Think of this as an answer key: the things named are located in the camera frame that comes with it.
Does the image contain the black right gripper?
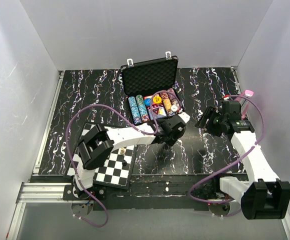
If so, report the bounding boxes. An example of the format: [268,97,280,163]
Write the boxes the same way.
[194,106,227,137]

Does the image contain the blue playing card deck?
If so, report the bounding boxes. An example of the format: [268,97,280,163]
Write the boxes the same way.
[147,106,167,120]

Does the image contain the yellow big blind button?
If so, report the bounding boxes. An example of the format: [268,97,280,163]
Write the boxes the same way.
[152,95,162,105]

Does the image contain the blue small blind button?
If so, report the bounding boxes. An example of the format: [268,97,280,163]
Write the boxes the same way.
[144,98,152,106]

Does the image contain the black poker set case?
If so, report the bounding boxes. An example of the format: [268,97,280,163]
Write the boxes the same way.
[120,52,185,131]

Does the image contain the black white chess board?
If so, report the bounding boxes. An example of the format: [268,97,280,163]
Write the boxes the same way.
[64,122,138,188]

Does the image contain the white poker chip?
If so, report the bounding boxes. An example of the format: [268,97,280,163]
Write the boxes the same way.
[171,105,178,112]

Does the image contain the triangular all-in marker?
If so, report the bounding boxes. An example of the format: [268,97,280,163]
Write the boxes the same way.
[151,106,161,117]

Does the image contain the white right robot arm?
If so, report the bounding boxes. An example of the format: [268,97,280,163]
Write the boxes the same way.
[195,100,290,220]

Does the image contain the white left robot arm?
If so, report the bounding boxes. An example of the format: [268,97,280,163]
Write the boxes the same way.
[71,112,190,200]

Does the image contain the purple red chip column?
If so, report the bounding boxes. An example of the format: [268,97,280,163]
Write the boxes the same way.
[167,88,183,113]

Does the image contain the green blue chip column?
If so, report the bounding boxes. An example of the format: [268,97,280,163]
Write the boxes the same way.
[135,94,151,123]

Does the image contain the red yellow chip column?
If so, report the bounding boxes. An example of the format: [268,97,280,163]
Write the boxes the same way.
[160,91,176,117]

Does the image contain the light blue chip column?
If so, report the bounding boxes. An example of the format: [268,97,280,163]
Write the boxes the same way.
[128,96,142,125]

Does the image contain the pink metronome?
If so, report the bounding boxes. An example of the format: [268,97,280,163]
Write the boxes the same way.
[234,90,254,120]

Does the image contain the black chess piece right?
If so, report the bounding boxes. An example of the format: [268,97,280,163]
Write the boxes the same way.
[122,160,128,167]

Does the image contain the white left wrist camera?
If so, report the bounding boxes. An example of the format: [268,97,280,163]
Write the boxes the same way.
[178,112,191,124]

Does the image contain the aluminium rail frame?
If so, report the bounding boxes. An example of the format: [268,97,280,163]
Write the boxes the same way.
[18,66,290,240]

